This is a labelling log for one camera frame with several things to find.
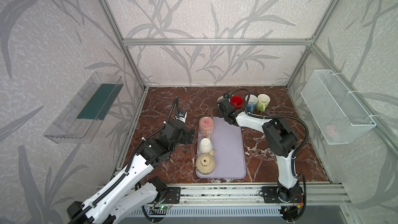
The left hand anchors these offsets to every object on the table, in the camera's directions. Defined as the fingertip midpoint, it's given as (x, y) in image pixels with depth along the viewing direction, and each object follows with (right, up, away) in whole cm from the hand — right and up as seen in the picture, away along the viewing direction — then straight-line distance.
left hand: (187, 123), depth 74 cm
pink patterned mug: (+9, -3, +12) cm, 16 cm away
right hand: (+21, +9, +27) cm, 35 cm away
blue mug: (+40, +11, +28) cm, 50 cm away
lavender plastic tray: (+22, -15, +16) cm, 31 cm away
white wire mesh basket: (+64, +4, -13) cm, 65 cm away
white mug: (+9, -13, +6) cm, 17 cm away
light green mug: (+46, +11, +26) cm, 54 cm away
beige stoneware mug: (+9, -20, +1) cm, 22 cm away
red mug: (+30, +10, +31) cm, 45 cm away
